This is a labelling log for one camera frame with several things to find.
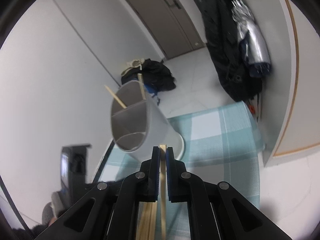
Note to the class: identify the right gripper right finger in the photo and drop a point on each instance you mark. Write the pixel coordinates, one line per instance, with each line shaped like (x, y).
(216, 211)

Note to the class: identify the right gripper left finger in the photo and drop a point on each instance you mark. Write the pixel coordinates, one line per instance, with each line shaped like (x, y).
(110, 209)

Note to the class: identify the bamboo chopstick three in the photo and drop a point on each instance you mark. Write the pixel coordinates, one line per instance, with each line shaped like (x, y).
(163, 149)

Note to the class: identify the bamboo chopstick two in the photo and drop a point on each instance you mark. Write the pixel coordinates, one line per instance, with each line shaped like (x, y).
(115, 97)

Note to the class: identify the bamboo chopstick one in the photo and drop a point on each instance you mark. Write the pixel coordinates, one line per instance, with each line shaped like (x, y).
(141, 84)

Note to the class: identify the person left hand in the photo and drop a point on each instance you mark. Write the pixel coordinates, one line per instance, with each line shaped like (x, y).
(54, 208)

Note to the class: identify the teal plaid table cloth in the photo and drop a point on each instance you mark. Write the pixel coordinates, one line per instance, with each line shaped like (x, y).
(221, 144)

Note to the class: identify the white utensil holder cup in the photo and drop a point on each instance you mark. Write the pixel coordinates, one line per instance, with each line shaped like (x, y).
(141, 125)

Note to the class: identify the black bag on floor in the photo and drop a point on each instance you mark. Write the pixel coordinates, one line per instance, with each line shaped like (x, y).
(156, 77)

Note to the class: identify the beige cloth on bag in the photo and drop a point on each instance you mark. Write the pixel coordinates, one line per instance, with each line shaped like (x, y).
(136, 63)

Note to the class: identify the silver folded umbrella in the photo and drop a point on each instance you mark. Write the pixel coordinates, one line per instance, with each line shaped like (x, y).
(252, 44)

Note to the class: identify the brown entrance door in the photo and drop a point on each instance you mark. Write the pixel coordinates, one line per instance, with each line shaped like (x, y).
(169, 24)

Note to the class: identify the black hanging coat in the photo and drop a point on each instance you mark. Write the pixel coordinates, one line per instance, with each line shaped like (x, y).
(222, 43)

